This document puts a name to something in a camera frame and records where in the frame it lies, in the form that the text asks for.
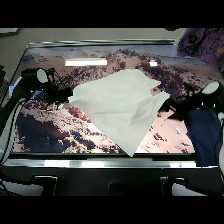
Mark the silver frame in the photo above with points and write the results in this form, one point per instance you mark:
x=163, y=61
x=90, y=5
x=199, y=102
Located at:
x=100, y=163

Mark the purple patterned garment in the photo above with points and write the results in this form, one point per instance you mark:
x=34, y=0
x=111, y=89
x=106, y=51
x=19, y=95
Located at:
x=203, y=43

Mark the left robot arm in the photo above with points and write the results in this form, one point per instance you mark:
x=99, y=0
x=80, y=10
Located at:
x=30, y=83

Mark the white garment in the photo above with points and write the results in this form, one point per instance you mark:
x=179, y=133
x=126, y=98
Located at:
x=120, y=103

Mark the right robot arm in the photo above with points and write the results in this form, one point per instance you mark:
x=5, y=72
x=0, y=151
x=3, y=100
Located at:
x=203, y=96

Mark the dark blue garment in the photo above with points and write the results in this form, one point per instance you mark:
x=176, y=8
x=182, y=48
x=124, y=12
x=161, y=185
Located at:
x=205, y=136

